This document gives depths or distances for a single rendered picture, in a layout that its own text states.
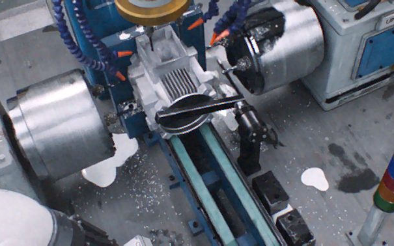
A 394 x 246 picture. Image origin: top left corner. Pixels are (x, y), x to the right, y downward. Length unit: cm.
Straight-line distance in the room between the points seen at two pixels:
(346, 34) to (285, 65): 18
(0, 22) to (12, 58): 81
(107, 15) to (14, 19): 128
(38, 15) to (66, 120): 148
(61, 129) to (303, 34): 66
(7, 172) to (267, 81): 68
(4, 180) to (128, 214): 38
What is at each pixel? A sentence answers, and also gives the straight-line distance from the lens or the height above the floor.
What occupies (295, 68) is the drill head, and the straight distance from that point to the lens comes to 146.
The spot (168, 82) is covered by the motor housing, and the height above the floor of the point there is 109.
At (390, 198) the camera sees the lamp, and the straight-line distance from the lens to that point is 124.
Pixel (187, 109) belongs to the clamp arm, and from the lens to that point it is 134.
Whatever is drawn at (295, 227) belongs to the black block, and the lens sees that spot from 142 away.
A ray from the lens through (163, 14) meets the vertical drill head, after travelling 120.
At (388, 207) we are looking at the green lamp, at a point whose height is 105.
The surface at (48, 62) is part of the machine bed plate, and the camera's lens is 191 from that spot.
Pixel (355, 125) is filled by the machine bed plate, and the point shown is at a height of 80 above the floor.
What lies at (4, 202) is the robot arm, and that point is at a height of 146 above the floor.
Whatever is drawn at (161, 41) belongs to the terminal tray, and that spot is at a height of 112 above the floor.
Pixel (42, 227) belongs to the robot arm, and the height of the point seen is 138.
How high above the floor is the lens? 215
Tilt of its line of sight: 55 degrees down
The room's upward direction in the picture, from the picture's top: 5 degrees counter-clockwise
